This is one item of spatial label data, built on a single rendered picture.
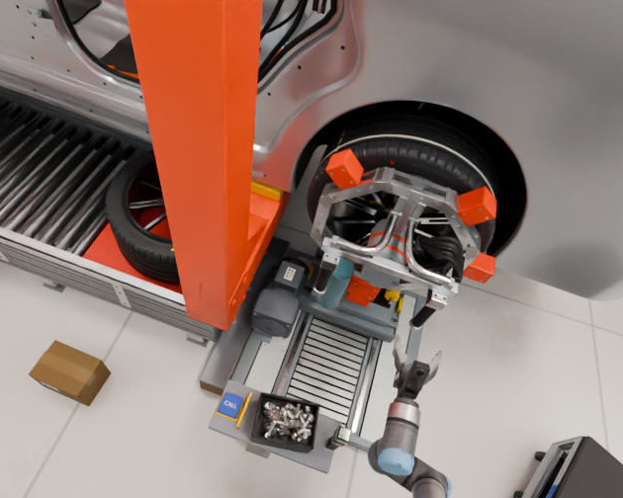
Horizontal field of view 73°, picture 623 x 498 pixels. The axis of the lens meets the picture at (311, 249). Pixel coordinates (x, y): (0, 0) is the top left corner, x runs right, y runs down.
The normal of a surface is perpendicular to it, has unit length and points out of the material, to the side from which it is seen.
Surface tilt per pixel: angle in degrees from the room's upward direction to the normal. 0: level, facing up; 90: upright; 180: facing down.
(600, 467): 0
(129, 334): 0
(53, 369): 0
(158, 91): 90
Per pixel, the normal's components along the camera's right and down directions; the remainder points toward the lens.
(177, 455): 0.16, -0.54
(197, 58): -0.30, 0.77
